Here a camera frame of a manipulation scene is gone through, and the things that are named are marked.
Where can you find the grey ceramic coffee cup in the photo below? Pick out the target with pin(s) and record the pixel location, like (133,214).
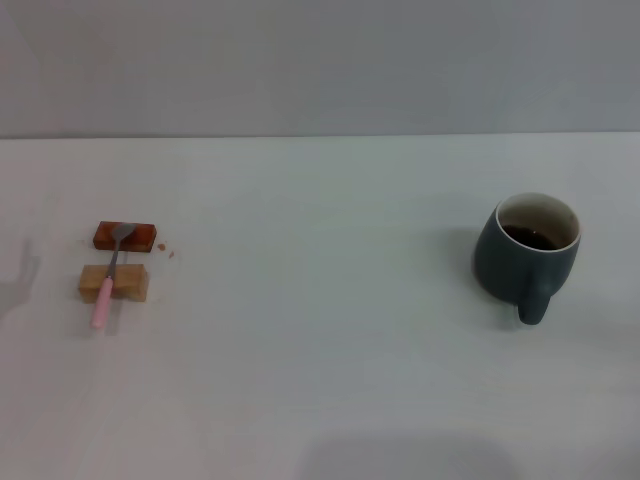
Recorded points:
(505,270)

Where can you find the red-brown wooden block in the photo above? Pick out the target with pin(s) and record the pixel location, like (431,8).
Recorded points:
(142,236)

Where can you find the light wooden block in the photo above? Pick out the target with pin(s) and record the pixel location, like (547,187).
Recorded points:
(132,284)

